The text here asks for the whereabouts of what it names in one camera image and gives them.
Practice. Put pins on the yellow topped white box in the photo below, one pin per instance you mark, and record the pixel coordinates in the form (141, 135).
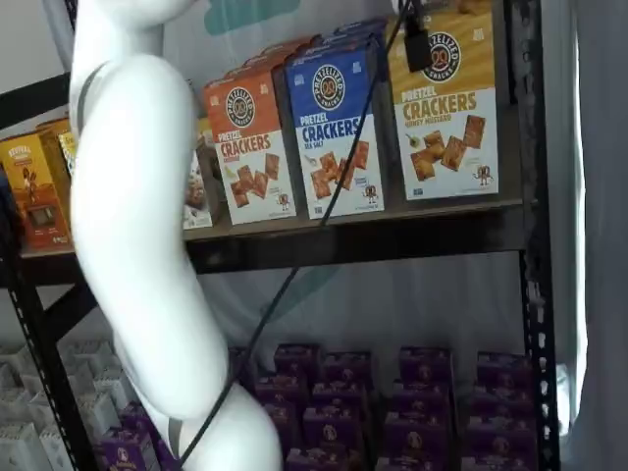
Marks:
(203, 130)

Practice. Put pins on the wooden shelf board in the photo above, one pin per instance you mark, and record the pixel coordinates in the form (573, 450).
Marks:
(417, 211)

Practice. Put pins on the black metal shelving frame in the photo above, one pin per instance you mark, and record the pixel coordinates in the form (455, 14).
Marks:
(537, 294)

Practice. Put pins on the cream yellow snack bar box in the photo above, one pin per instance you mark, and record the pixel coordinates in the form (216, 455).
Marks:
(198, 196)

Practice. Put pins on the white carton box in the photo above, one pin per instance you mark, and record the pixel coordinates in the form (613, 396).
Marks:
(51, 451)
(88, 353)
(110, 382)
(15, 360)
(19, 446)
(100, 417)
(39, 407)
(12, 404)

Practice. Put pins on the purple snack box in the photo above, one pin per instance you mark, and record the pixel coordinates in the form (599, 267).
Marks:
(422, 400)
(127, 454)
(333, 429)
(137, 422)
(424, 365)
(500, 437)
(319, 460)
(503, 406)
(505, 370)
(409, 464)
(290, 432)
(500, 463)
(279, 392)
(416, 436)
(297, 360)
(243, 368)
(338, 397)
(346, 368)

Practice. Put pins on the blue white pretzel crackers box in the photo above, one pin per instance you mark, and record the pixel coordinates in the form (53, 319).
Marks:
(382, 137)
(360, 29)
(324, 98)

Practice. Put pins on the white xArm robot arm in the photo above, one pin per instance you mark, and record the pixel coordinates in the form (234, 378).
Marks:
(127, 196)

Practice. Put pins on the yellow white pretzel crackers box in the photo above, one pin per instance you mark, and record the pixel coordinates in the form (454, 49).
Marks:
(441, 147)

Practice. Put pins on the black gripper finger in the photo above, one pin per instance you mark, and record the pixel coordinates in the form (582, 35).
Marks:
(418, 49)

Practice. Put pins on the orange brown snack box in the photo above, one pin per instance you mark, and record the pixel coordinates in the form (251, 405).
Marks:
(29, 196)
(54, 147)

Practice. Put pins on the grey curtain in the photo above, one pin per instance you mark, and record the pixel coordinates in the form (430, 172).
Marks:
(603, 196)

